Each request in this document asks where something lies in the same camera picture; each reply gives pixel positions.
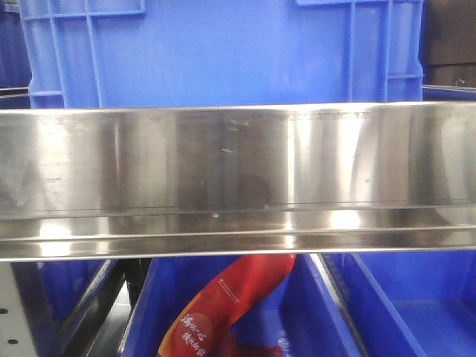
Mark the blue bin lower middle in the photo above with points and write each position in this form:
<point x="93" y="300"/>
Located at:
<point x="299" y="318"/>

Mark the large blue bin upper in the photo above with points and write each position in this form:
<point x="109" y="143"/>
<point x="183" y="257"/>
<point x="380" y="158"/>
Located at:
<point x="210" y="53"/>

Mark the blue bin lower right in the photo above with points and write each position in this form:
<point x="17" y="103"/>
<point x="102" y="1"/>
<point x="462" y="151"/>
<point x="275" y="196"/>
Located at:
<point x="410" y="303"/>

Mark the stainless steel shelf rack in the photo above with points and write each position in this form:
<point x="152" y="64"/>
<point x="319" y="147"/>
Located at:
<point x="152" y="182"/>

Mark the red printed plastic bag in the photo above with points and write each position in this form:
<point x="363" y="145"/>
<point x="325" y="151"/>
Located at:
<point x="200" y="326"/>

